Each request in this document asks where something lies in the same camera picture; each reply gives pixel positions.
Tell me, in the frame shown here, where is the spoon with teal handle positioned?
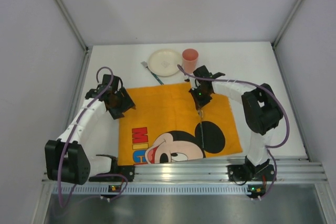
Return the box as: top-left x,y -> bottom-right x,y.
197,109 -> 204,148

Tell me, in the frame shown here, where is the fork with teal handle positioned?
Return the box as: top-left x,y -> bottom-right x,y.
141,61 -> 164,85

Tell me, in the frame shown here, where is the orange cartoon print cloth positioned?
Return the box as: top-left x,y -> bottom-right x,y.
118,83 -> 243,166

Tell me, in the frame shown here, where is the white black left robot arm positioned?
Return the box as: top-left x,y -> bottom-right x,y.
45,74 -> 135,185

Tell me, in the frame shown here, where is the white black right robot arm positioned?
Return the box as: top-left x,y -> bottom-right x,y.
190,66 -> 288,185

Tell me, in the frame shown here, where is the pink plastic cup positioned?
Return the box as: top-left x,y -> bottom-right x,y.
182,48 -> 199,73

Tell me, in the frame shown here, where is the cream round plate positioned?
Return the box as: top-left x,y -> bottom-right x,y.
147,49 -> 182,77

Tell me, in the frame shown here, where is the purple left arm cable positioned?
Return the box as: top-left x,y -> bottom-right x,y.
57,66 -> 129,208

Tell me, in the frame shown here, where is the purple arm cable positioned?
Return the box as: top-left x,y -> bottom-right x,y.
57,66 -> 129,208
177,63 -> 291,200

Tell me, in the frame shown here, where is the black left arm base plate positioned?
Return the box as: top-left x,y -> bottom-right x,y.
89,166 -> 135,182

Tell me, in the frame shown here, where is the left aluminium frame post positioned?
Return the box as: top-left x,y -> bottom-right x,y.
54,0 -> 89,52

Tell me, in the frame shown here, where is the aluminium frame post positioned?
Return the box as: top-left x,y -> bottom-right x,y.
54,0 -> 89,52
271,0 -> 305,50

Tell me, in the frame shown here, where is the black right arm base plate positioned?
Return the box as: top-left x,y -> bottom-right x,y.
227,164 -> 275,184

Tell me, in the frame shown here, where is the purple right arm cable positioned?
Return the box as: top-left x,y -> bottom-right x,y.
177,63 -> 291,200

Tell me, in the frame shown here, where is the perforated grey cable duct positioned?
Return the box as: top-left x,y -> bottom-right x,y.
61,183 -> 265,195

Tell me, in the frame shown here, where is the aluminium mounting rail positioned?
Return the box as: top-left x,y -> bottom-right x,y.
41,157 -> 328,184

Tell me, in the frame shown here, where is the right aluminium frame post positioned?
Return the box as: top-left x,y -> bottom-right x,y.
271,0 -> 305,50

